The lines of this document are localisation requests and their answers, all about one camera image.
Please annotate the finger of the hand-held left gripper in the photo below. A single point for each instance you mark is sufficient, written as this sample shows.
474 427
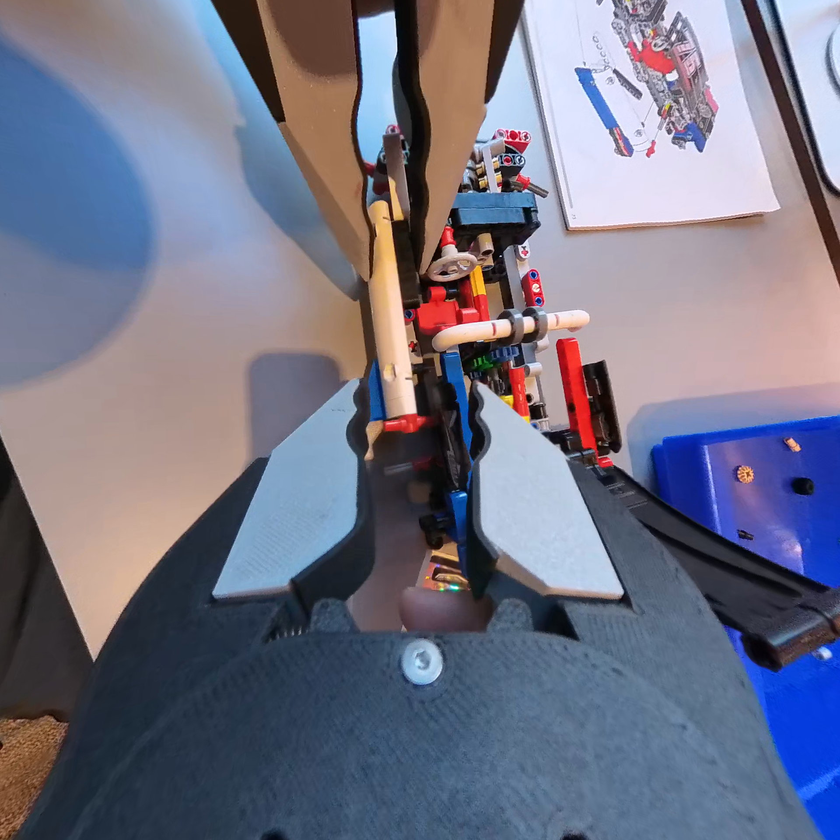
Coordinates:
453 98
315 118

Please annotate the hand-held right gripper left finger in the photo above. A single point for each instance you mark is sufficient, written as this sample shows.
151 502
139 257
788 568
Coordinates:
295 518

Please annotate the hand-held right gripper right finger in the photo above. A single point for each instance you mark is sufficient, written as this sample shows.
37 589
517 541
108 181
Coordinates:
538 518

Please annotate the toy brick vehicle model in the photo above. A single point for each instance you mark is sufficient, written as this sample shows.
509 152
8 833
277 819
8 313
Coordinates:
499 216

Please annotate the white blue brick panel assembly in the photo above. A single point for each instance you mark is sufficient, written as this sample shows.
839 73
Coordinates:
390 315

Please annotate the grey desk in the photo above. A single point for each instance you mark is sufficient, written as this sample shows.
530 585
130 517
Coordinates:
656 295

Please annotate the person's right hand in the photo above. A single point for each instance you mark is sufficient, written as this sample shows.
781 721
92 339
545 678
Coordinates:
443 613

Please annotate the holographic sticker sheet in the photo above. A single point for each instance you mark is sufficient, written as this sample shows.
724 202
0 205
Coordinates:
443 574

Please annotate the scattered small brick pieces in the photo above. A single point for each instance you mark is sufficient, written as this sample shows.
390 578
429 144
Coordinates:
745 474

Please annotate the blue plastic bin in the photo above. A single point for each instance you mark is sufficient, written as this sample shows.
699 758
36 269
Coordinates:
754 512

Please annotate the open instruction booklet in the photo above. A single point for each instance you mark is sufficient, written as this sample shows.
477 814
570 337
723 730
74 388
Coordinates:
709 170

